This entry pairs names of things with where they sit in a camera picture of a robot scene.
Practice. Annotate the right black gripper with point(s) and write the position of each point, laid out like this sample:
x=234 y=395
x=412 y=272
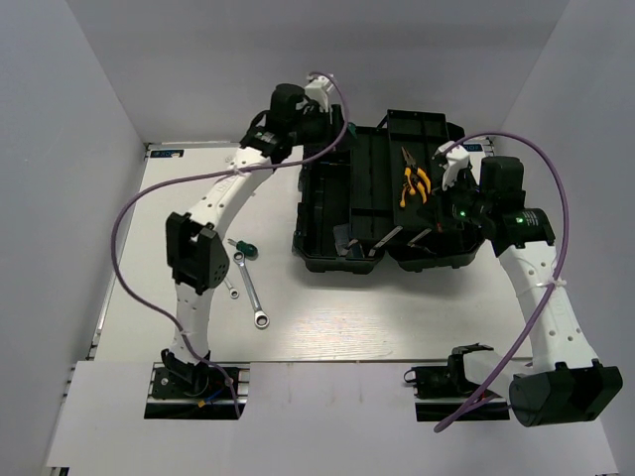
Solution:
x=446 y=221

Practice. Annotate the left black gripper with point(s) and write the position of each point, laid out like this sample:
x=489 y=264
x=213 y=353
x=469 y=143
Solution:
x=331 y=131

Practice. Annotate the yellow needle-nose pliers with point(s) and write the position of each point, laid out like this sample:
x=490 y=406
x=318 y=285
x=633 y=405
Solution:
x=415 y=185
x=411 y=166

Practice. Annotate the black plastic toolbox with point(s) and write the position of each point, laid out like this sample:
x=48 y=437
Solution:
x=349 y=217

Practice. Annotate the green orange stubby screwdriver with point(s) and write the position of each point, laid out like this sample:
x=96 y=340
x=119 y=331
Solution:
x=351 y=133

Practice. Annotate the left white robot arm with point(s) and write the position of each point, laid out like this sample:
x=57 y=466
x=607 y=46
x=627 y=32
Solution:
x=195 y=250

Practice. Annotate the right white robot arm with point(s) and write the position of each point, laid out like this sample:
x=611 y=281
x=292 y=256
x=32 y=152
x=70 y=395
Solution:
x=550 y=374

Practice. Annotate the short silver combination wrench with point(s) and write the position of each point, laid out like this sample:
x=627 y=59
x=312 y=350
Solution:
x=233 y=291

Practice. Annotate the long silver combination wrench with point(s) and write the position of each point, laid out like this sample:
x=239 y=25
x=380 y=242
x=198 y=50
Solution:
x=261 y=318

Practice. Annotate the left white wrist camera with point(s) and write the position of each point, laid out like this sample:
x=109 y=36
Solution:
x=318 y=89

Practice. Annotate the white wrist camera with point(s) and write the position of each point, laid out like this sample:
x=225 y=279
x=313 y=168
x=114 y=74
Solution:
x=452 y=159
x=318 y=89

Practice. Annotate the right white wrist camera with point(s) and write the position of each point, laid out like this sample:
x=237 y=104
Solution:
x=452 y=159

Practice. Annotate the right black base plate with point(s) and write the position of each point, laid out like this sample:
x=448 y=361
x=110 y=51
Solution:
x=437 y=397

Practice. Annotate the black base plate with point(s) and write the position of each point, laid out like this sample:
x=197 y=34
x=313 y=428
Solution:
x=437 y=397
x=168 y=398

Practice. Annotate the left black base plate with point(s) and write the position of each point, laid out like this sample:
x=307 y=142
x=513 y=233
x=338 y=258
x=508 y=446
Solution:
x=168 y=398

